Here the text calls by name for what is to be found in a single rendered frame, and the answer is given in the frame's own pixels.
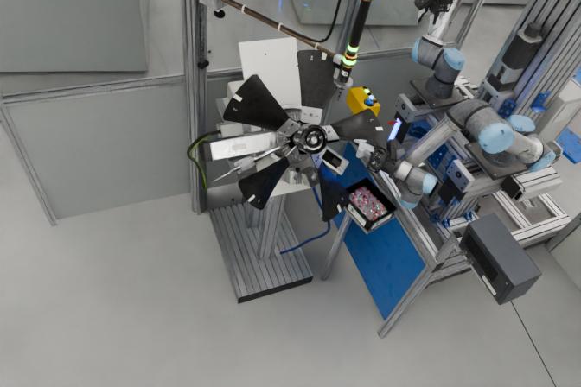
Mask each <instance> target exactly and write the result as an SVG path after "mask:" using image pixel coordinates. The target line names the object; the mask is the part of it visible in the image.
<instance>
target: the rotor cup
mask: <svg viewBox="0 0 581 387"><path fill-rule="evenodd" d="M296 122H298V123H299V124H301V127H300V128H299V129H298V130H297V131H295V132H294V133H293V134H292V135H291V136H287V137H286V142H287V144H288V146H289V148H290V149H291V148H292V147H293V146H294V145H295V144H296V146H297V149H298V152H299V154H300V155H305V154H311V155H315V154H318V153H320V152H322V151H323V150H324V149H325V147H326V145H327V142H328V135H327V133H326V131H325V129H324V128H323V127H322V126H320V125H318V124H311V123H305V122H301V120H297V121H296ZM298 131H302V132H301V133H298ZM312 137H316V141H315V142H312V140H311V139H312ZM301 149H303V150H304V151H303V150H301Z"/></svg>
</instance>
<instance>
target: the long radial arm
mask: <svg viewBox="0 0 581 387"><path fill-rule="evenodd" d="M277 133H278V132H277V131H272V130H266V131H262V130H260V131H254V132H249V133H244V135H242V136H232V137H227V138H213V139H208V140H205V141H207V142H209V143H210V146H211V151H212V157H213V161H214V160H219V159H224V158H228V157H234V156H238V155H247V154H251V153H257V152H261V151H267V150H271V149H275V148H276V147H278V138H277V136H278V134H277Z"/></svg>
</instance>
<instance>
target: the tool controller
mask: <svg viewBox="0 0 581 387"><path fill-rule="evenodd" d="M459 247H460V249H461V251H459V253H460V255H461V256H466V257H467V260H465V262H466V264H467V265H472V266H473V268H474V269H475V271H476V273H477V274H478V276H479V277H480V278H481V279H482V281H483V282H484V284H485V285H486V287H487V288H488V290H489V292H490V293H491V295H492V296H493V297H494V298H495V300H496V301H497V303H498V304H499V305H502V304H504V303H506V302H509V301H512V300H513V299H516V298H518V297H520V296H522V295H524V294H525V293H526V292H527V291H528V290H529V289H530V288H531V287H532V286H533V285H534V284H535V283H536V281H537V280H538V279H539V278H540V277H541V276H542V273H541V271H540V270H539V268H538V267H537V266H536V265H535V263H534V262H533V260H532V259H531V258H530V257H529V256H528V255H527V253H526V252H525V251H524V250H523V248H522V247H521V246H520V244H519V243H518V242H517V240H516V239H515V238H514V236H513V235H512V234H511V232H510V231H509V230H508V228H507V227H506V226H505V225H504V224H503V223H502V221H501V220H500V219H499V217H498V216H497V215H496V213H491V214H488V215H486V216H484V217H481V218H479V219H476V220H473V221H471V222H469V223H468V225H467V227H466V230H465V232H464V234H463V237H462V239H461V241H460V244H459Z"/></svg>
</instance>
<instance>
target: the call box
mask: <svg viewBox="0 0 581 387"><path fill-rule="evenodd" d="M362 87H363V86H361V87H355V88H349V91H348V95H347V99H346V103H347V104H348V106H349V108H350V109H351V111H352V112H353V113H354V114H356V113H359V112H361V111H364V110H366V109H367V108H369V109H371V110H372V111H373V113H374V114H375V116H376V117H377V115H378V112H379V110H380V104H379V103H374V102H373V105H367V104H366V103H365V101H366V99H368V98H369V96H368V95H367V92H365V90H364V89H363V88H362ZM369 99H370V98H369Z"/></svg>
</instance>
